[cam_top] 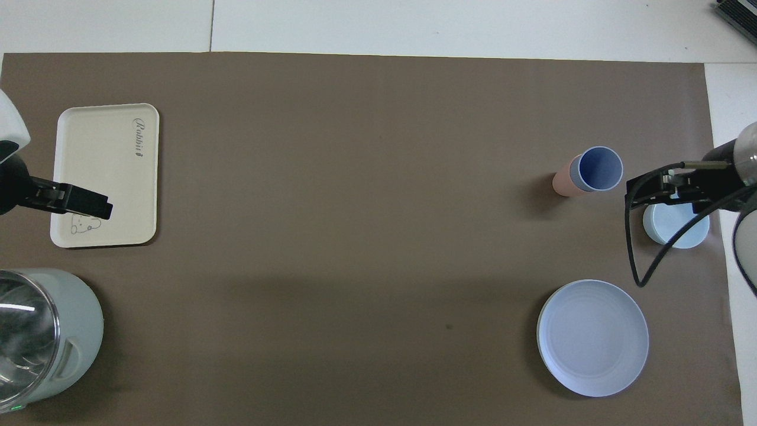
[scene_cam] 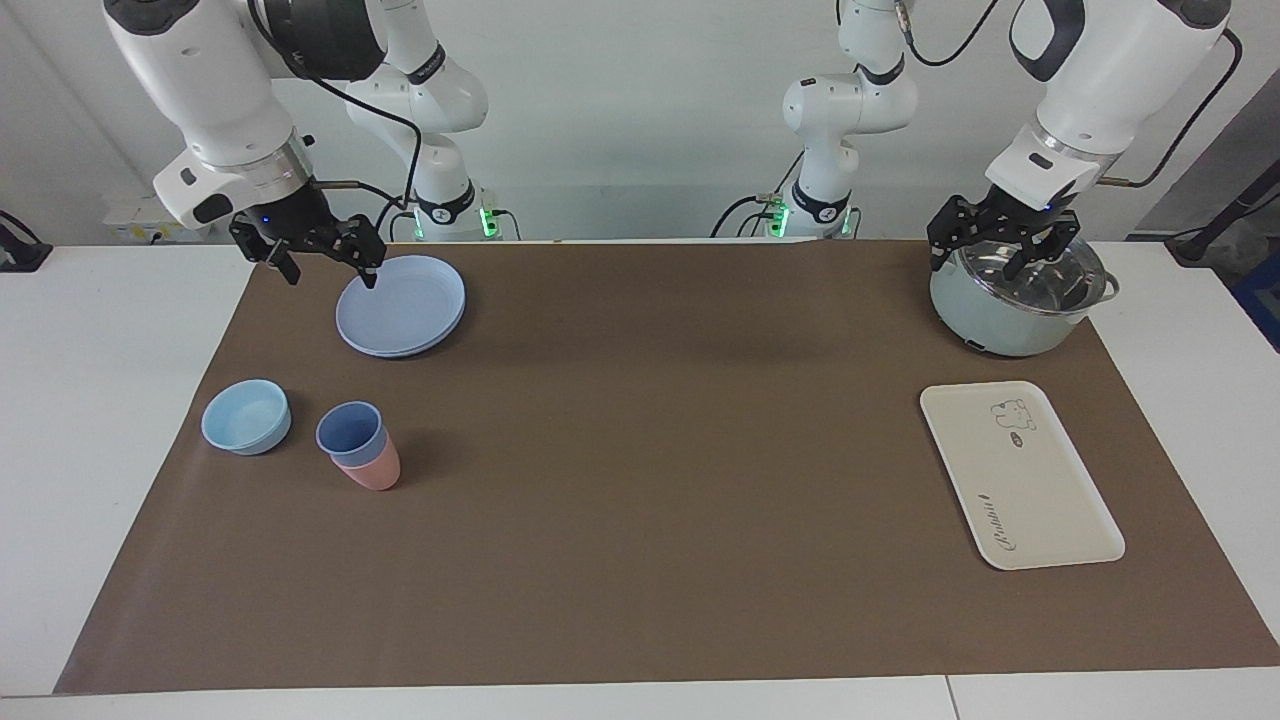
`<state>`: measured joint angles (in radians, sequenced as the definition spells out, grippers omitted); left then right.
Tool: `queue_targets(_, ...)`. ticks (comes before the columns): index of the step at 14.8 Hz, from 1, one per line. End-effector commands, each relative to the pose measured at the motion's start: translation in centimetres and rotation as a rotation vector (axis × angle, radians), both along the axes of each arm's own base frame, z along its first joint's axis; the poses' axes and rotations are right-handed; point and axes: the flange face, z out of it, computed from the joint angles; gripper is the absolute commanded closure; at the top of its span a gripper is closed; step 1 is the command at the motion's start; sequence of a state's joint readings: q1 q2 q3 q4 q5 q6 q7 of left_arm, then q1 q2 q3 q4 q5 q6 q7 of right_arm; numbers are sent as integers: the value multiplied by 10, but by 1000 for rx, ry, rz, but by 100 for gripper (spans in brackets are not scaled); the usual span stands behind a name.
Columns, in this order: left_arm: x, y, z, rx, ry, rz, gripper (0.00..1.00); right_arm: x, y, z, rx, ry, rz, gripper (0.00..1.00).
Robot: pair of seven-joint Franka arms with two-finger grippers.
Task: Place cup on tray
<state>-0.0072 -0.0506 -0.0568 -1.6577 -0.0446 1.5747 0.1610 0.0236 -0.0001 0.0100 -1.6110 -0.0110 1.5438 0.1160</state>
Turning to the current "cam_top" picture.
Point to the pink cup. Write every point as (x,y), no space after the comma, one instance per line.
(563,182)

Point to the blue ribbed cup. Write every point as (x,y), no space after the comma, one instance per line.
(600,168)

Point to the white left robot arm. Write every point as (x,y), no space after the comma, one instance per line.
(9,121)

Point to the pale green glass-lid kettle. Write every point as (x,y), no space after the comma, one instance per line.
(47,334)

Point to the grey striped box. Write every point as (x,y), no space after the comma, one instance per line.
(739,18)

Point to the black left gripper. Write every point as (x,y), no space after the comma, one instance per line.
(12,183)

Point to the brown table mat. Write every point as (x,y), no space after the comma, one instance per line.
(355,236)

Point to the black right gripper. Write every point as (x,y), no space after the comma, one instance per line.
(718,177)

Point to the cream rabbit print tray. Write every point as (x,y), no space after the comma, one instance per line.
(100,171)

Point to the pale blue round plate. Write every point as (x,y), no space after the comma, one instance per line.
(592,337)

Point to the light blue bowl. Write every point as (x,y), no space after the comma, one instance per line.
(674,228)

